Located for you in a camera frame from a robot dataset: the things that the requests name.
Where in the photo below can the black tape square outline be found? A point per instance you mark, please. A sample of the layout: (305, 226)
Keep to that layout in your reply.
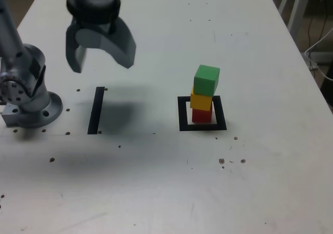
(182, 114)

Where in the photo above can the green cube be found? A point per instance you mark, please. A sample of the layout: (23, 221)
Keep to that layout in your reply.
(205, 80)

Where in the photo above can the yellow cube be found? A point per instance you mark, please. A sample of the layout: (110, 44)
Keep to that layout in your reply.
(200, 102)

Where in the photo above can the red cube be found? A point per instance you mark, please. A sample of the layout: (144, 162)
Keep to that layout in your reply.
(201, 116)

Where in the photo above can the white furniture frame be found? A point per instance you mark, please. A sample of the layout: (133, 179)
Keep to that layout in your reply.
(298, 5)

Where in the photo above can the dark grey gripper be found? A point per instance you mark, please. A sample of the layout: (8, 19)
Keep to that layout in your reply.
(93, 26)

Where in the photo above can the black tape strip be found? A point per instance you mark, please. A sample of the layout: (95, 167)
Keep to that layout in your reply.
(95, 109)

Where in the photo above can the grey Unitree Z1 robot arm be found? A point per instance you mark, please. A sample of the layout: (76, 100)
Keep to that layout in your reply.
(26, 59)

